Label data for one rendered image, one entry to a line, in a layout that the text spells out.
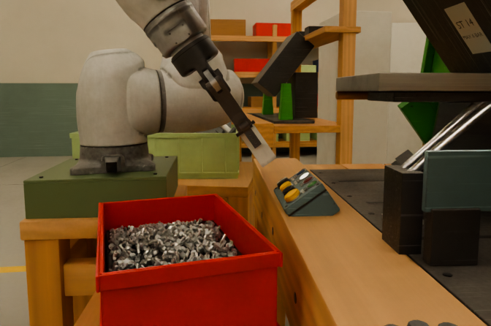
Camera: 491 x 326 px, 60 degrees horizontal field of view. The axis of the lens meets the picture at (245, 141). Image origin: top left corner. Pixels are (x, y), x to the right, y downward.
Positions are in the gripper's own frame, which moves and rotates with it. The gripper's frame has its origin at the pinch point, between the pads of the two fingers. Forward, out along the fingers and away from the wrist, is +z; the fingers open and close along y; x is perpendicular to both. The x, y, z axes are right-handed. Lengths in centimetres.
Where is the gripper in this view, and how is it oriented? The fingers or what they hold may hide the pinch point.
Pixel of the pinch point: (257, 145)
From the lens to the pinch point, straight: 72.8
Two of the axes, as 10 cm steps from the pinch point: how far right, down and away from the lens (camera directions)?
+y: 0.6, 1.2, -9.9
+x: 8.2, -5.8, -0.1
